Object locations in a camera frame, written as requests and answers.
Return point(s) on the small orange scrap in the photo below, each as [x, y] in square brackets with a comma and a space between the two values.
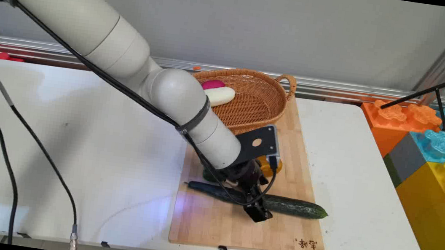
[196, 68]

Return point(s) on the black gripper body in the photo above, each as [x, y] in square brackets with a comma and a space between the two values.
[246, 178]

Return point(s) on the grey giant building block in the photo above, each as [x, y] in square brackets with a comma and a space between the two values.
[407, 158]

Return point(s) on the bamboo cutting board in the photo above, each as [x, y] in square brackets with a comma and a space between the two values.
[277, 229]

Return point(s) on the purple eggplant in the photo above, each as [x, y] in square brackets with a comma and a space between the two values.
[212, 84]

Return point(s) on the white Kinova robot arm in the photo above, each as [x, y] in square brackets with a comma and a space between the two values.
[71, 8]

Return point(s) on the black table edge clip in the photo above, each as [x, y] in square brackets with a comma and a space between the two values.
[23, 235]
[105, 244]

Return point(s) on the woven wicker basket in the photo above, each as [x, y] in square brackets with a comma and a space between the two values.
[257, 103]

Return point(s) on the dark green cucumber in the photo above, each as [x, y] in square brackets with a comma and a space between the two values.
[297, 207]

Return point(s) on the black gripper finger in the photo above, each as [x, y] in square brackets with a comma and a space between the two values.
[265, 213]
[255, 213]

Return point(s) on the orange yellow round fruit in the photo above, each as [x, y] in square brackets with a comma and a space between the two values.
[274, 168]

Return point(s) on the orange giant building block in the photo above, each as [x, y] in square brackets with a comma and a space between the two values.
[392, 124]

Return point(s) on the black tripod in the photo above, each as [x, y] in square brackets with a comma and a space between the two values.
[435, 88]

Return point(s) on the green bell pepper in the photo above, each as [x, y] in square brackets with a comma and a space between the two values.
[209, 176]

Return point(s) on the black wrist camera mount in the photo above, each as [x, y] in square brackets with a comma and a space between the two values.
[257, 143]

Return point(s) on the aluminium wall rail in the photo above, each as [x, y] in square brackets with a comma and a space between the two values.
[337, 88]

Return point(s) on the white and purple radish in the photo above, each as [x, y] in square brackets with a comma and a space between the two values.
[219, 96]

